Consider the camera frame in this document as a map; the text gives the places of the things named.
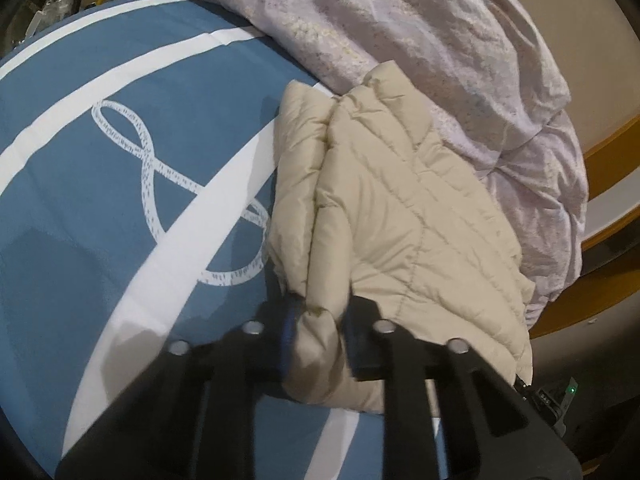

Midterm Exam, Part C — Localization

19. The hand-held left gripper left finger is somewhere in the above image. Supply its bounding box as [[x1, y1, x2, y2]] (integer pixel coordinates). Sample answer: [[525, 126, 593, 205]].
[[55, 292, 306, 480]]

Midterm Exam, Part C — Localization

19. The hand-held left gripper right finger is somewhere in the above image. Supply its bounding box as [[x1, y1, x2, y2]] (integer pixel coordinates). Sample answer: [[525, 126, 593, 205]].
[[345, 296, 583, 480]]

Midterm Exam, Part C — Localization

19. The beige puffer jacket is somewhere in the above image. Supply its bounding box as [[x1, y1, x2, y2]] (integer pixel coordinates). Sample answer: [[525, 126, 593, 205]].
[[262, 60, 535, 413]]

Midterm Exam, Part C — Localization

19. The blue white striped bed sheet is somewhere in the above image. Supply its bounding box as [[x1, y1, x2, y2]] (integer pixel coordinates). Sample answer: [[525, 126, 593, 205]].
[[0, 0, 446, 480]]

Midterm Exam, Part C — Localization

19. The lilac floral duvet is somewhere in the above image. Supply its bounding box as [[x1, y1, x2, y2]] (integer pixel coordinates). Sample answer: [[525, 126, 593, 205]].
[[160, 0, 588, 341]]

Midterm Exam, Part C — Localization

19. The cluttered bedside table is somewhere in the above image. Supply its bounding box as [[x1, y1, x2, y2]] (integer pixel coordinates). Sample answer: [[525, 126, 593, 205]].
[[10, 0, 136, 46]]

